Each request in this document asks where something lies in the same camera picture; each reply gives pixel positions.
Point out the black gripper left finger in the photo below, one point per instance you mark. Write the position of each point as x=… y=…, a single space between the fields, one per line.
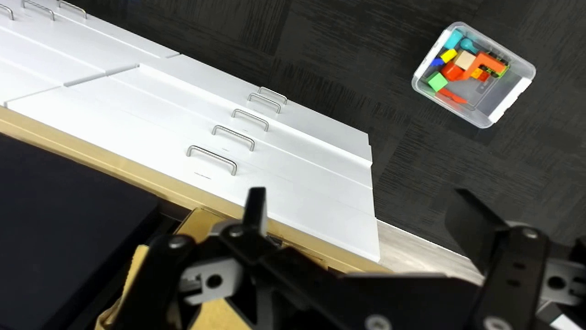
x=256 y=211

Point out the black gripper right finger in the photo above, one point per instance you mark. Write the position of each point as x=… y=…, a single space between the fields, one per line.
x=514 y=275

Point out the black storage box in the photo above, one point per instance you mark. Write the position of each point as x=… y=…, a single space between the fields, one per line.
x=48 y=244

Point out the white cabinet drawer front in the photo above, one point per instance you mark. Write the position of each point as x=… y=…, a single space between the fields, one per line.
x=42 y=64
x=183 y=91
x=201 y=80
x=79 y=53
x=143 y=44
x=152 y=106
x=121 y=47
x=18 y=84
x=212 y=73

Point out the clear plastic bin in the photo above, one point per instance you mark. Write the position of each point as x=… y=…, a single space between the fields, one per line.
x=500 y=97

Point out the green toy block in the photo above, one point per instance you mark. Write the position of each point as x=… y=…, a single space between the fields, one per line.
x=436 y=80

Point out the red toy block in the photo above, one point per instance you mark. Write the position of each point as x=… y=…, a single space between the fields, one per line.
x=454 y=71

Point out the orange toy block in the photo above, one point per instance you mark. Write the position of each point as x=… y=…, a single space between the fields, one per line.
x=489 y=62

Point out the beige toy block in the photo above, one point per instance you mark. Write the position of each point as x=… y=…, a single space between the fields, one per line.
x=465 y=58

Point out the yellow toy block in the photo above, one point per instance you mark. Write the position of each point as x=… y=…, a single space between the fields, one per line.
x=449 y=55

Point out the cyan toy block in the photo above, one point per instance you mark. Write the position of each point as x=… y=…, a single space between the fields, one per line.
x=458 y=38

